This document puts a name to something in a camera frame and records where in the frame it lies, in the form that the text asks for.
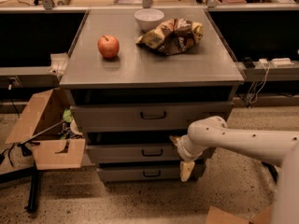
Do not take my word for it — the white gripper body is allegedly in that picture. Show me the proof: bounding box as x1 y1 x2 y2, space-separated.
177 135 205 161

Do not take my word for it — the cardboard box bottom right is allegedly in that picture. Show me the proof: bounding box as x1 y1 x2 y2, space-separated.
206 205 273 224

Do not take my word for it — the crumpled brown chip bag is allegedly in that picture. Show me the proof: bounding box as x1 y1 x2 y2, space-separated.
135 18 204 56

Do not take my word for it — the white cable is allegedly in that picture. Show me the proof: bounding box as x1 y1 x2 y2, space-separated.
247 59 272 105

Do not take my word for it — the open cardboard box left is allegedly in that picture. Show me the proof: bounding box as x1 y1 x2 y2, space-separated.
5 89 85 170

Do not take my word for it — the red apple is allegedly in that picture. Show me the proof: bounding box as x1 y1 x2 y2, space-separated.
97 35 120 59

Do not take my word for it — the black adapter on shelf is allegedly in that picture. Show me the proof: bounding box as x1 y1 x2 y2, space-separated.
242 57 255 69

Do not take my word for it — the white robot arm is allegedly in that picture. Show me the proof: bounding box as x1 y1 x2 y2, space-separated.
170 116 299 224

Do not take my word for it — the white bowl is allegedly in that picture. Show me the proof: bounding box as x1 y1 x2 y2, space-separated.
135 8 164 32

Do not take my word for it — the white power strip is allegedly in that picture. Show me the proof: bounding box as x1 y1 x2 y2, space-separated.
271 58 293 67

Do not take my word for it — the grey bottom drawer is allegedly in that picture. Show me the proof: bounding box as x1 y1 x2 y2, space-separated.
95 163 206 183

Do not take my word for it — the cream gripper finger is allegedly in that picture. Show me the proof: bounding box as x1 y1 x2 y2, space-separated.
169 135 180 147
179 161 195 182

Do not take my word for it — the grey drawer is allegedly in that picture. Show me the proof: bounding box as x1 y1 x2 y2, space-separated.
95 163 206 183
86 143 181 163
71 102 233 133

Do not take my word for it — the black bar right floor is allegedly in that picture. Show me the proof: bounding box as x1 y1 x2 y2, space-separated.
263 162 278 183

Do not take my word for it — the grey top drawer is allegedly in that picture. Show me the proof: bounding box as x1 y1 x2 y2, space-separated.
71 102 233 133

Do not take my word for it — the grey metal drawer cabinet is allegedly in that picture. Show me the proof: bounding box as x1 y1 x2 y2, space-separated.
60 7 244 169

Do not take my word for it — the black stand left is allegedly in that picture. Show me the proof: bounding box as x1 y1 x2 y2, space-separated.
0 120 66 214

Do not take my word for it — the clear plastic piece left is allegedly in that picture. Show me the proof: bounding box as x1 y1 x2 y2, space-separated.
47 52 69 76

